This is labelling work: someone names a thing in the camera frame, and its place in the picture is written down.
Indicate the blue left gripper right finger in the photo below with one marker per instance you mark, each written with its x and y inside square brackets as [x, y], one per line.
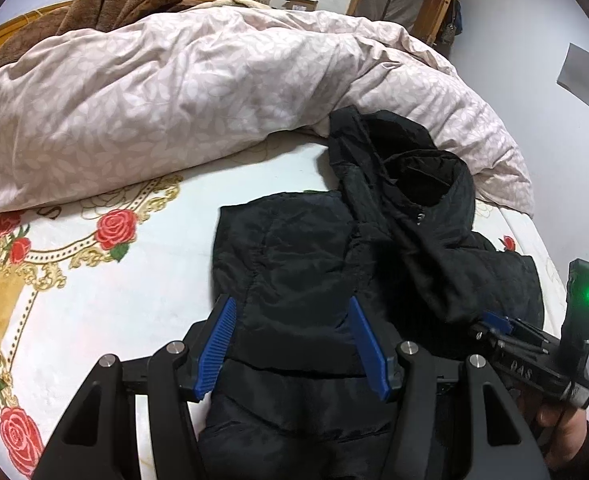
[376, 341]

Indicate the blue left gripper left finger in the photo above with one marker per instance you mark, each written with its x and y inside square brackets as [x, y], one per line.
[207, 344]

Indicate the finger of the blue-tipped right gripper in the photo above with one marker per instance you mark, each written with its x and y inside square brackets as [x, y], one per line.
[499, 323]

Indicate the black quilted puffer jacket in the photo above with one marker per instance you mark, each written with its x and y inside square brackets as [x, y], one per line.
[292, 400]

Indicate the person's right hand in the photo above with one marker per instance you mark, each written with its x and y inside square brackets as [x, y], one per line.
[569, 427]

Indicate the white rose-print bed sheet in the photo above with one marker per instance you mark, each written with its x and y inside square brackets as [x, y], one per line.
[96, 298]

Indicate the pink leaf-pattern duvet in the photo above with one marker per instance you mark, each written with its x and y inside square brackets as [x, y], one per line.
[86, 112]

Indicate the cardboard box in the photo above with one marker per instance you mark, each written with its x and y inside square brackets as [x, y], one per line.
[301, 5]

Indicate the brown fleece blanket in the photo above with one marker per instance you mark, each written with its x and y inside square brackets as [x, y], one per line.
[101, 15]

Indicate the grey wall panel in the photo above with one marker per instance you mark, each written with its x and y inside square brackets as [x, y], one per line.
[574, 73]

